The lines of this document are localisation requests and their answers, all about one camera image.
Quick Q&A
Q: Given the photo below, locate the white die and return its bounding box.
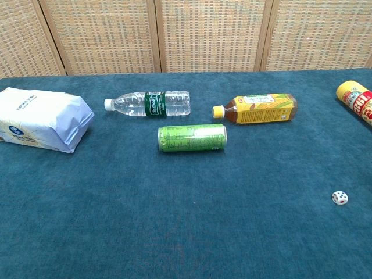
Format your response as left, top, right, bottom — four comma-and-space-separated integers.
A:
331, 191, 349, 205

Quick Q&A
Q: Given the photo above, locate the green drink can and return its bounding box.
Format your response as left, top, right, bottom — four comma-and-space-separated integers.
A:
158, 123, 227, 152

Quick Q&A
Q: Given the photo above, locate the teal blue table mat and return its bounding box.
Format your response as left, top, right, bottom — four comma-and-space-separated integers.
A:
0, 68, 372, 279

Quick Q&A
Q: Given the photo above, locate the clear water bottle green label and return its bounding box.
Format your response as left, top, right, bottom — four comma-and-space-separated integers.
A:
103, 91, 191, 119

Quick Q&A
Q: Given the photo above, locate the yellow label tea bottle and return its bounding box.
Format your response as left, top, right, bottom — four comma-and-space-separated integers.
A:
212, 93, 298, 126

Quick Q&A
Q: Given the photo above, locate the woven bamboo folding screen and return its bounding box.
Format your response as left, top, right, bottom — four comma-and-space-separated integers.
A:
0, 0, 372, 80

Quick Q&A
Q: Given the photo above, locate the white paper bag package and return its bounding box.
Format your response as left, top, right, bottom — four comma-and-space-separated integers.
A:
0, 87, 95, 154

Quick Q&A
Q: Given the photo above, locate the yellow squeeze sauce bottle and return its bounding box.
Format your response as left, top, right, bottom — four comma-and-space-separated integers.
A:
335, 80, 372, 126

